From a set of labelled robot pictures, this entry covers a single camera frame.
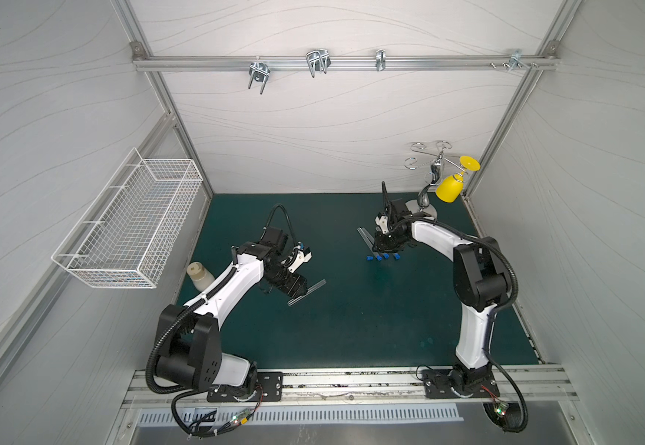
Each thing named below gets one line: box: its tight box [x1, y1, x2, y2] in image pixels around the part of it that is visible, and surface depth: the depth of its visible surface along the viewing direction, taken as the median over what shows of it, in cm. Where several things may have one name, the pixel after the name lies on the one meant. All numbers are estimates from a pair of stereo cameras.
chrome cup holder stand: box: [404, 139, 469, 217], surface depth 100 cm
